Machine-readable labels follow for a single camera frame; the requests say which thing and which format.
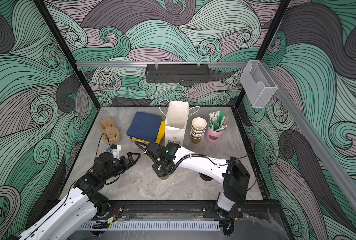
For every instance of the green paper coffee cup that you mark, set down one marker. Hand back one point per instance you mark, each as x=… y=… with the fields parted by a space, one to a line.
x=165 y=178

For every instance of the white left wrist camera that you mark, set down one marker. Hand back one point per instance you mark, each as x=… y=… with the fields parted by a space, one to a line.
x=115 y=151

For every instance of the navy blue napkin stack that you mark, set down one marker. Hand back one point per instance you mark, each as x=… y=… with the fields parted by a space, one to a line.
x=145 y=127

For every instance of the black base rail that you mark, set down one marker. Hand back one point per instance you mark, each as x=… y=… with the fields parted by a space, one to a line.
x=204 y=208

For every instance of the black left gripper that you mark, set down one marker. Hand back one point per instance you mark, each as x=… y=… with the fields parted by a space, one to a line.
x=132 y=162

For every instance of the green wrapped straw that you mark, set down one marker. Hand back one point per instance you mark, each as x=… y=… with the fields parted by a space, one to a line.
x=221 y=119

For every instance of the black wall shelf tray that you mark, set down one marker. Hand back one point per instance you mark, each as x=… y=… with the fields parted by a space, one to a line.
x=177 y=73

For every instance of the white paper takeout bag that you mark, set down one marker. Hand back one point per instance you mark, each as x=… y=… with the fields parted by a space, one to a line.
x=176 y=120

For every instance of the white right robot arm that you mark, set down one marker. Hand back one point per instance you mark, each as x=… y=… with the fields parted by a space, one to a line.
x=231 y=173

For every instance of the clear acrylic wall holder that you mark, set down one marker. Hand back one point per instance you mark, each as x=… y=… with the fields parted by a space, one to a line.
x=258 y=83

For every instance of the white wrapped straw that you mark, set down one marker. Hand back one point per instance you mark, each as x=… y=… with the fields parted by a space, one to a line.
x=212 y=120

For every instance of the white slotted cable duct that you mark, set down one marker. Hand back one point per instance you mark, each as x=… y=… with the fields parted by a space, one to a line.
x=156 y=226

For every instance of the stack of paper cups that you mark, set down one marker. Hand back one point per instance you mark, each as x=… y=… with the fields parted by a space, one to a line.
x=198 y=129

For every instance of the brown pulp cup carrier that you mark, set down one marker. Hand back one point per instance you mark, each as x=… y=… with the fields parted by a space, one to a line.
x=109 y=129

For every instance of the pink straw holder cup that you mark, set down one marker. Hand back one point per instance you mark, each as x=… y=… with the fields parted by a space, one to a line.
x=212 y=137

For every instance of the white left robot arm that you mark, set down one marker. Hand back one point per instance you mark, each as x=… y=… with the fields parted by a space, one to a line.
x=82 y=202

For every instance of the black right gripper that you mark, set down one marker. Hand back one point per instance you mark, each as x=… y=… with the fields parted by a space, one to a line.
x=156 y=169

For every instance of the stack of black lids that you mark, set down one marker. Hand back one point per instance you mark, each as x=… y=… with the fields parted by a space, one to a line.
x=205 y=177

